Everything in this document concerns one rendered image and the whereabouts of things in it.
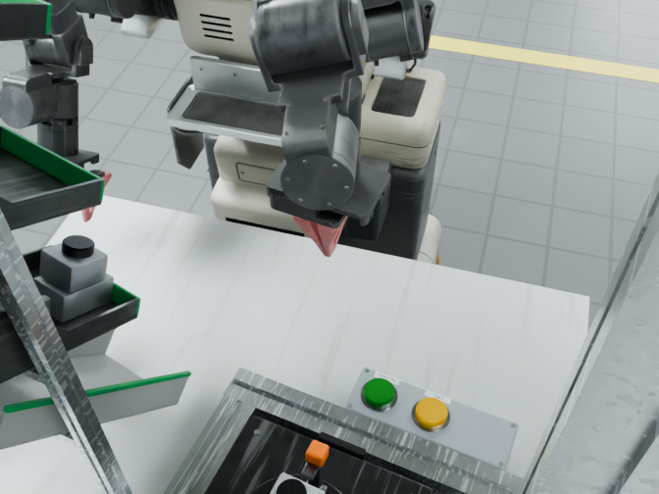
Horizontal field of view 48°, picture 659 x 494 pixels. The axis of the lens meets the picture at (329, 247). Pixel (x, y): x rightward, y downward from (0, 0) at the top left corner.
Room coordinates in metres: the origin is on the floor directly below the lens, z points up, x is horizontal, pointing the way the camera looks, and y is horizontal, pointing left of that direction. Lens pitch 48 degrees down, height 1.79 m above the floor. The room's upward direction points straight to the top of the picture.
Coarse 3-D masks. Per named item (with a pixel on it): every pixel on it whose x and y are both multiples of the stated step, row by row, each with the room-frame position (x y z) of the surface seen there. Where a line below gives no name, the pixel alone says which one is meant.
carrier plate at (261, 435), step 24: (240, 432) 0.44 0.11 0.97; (264, 432) 0.44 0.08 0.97; (288, 432) 0.44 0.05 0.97; (240, 456) 0.41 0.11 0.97; (264, 456) 0.41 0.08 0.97; (288, 456) 0.41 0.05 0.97; (336, 456) 0.41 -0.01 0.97; (216, 480) 0.38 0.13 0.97; (240, 480) 0.38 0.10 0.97; (264, 480) 0.38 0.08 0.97; (336, 480) 0.38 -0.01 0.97; (360, 480) 0.38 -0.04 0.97; (384, 480) 0.38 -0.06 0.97; (408, 480) 0.38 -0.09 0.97
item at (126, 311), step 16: (32, 256) 0.51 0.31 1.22; (32, 272) 0.50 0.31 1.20; (0, 304) 0.44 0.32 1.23; (112, 304) 0.46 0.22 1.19; (128, 304) 0.45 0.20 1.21; (0, 320) 0.35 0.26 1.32; (80, 320) 0.43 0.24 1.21; (96, 320) 0.41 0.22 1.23; (112, 320) 0.43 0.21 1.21; (128, 320) 0.44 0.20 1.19; (0, 336) 0.35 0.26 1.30; (16, 336) 0.36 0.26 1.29; (64, 336) 0.39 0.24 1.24; (80, 336) 0.40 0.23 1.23; (96, 336) 0.41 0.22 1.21; (0, 352) 0.34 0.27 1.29; (16, 352) 0.35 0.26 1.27; (0, 368) 0.34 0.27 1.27; (16, 368) 0.35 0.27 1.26; (32, 368) 0.36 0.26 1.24
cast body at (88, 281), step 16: (64, 240) 0.48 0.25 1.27; (80, 240) 0.48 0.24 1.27; (48, 256) 0.46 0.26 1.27; (64, 256) 0.46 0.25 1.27; (80, 256) 0.46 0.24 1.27; (96, 256) 0.47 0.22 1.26; (48, 272) 0.45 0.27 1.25; (64, 272) 0.45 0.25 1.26; (80, 272) 0.45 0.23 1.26; (96, 272) 0.46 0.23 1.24; (48, 288) 0.44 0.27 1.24; (64, 288) 0.44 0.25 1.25; (80, 288) 0.44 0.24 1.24; (96, 288) 0.46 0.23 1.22; (112, 288) 0.47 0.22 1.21; (48, 304) 0.43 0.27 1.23; (64, 304) 0.43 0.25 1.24; (80, 304) 0.44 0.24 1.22; (96, 304) 0.45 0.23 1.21; (64, 320) 0.42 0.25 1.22
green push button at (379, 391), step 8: (368, 384) 0.51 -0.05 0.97; (376, 384) 0.51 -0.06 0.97; (384, 384) 0.51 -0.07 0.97; (368, 392) 0.49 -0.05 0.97; (376, 392) 0.49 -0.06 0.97; (384, 392) 0.49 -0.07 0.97; (392, 392) 0.49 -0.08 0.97; (368, 400) 0.48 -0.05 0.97; (376, 400) 0.48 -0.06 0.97; (384, 400) 0.48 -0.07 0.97; (392, 400) 0.49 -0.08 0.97
